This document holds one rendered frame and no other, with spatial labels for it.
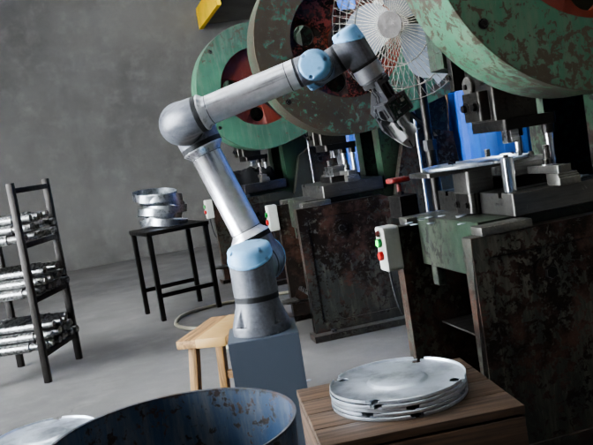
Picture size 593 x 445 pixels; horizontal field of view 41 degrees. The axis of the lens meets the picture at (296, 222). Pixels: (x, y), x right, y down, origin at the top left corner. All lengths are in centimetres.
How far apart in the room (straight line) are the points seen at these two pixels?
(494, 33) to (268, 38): 182
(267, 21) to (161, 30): 536
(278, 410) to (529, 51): 93
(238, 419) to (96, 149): 721
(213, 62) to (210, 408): 380
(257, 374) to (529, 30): 104
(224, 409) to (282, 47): 219
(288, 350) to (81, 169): 675
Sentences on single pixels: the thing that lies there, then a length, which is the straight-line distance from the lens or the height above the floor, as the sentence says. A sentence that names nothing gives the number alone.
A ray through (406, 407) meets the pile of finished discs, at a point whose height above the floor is 36.
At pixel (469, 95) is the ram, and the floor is 97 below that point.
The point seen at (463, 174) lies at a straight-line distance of 222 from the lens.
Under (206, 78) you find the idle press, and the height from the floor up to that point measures 142.
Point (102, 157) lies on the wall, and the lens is 863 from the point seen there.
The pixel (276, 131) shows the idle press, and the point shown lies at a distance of 522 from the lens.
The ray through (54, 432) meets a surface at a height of 24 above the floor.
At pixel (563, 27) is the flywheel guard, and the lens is 188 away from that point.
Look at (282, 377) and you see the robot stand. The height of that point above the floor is 34.
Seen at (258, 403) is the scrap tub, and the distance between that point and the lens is 151.
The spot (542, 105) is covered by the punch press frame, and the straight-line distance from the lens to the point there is 251.
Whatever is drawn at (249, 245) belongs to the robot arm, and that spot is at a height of 68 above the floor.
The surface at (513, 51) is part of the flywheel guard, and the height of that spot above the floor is 103.
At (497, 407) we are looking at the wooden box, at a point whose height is 35.
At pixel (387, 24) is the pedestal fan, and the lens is 303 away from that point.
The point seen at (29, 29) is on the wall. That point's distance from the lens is 878.
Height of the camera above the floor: 91
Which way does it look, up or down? 5 degrees down
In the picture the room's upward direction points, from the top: 9 degrees counter-clockwise
